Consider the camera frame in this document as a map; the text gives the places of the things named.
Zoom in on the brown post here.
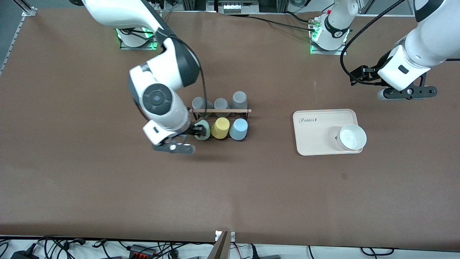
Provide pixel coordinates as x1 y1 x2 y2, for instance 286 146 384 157
208 231 230 259

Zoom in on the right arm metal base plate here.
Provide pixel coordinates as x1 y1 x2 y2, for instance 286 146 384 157
119 27 159 50

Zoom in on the grey plastic cup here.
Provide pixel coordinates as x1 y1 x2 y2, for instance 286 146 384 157
231 91 248 110
214 98 231 118
192 96 215 119

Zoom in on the black cable on table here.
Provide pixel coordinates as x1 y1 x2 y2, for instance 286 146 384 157
248 15 314 31

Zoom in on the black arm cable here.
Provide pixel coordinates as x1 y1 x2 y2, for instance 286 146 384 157
340 0 407 86
156 29 207 121

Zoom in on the white device with ports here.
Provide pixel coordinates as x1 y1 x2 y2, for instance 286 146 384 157
216 0 260 15

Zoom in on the thin black floor cable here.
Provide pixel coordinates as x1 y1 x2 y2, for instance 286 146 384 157
360 247 395 257

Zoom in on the small metal bracket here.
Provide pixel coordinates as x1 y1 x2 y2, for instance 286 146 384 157
215 230 236 242

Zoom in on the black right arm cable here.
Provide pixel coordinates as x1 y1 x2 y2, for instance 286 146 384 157
156 29 207 121

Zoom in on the beige plastic tray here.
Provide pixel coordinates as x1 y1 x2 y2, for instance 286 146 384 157
293 109 364 156

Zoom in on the aluminium table edge rail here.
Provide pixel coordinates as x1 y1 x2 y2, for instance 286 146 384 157
0 6 37 76

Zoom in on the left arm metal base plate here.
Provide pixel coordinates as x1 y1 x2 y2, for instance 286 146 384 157
310 16 348 56

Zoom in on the black orange terminal block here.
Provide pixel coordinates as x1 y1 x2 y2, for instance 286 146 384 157
129 245 157 259

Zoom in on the yellow cup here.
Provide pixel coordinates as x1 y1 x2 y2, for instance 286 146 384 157
211 117 230 140

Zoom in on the light blue cup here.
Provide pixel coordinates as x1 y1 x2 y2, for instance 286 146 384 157
229 118 249 141

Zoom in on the white bowl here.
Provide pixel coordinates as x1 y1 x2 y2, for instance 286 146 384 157
337 123 367 151

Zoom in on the black power adapter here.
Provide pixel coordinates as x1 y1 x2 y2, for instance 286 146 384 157
10 248 38 259

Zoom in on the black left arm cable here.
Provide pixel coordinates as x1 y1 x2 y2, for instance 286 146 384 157
340 0 407 86

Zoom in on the mint green cup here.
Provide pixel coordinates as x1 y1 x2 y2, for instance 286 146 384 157
194 120 211 141

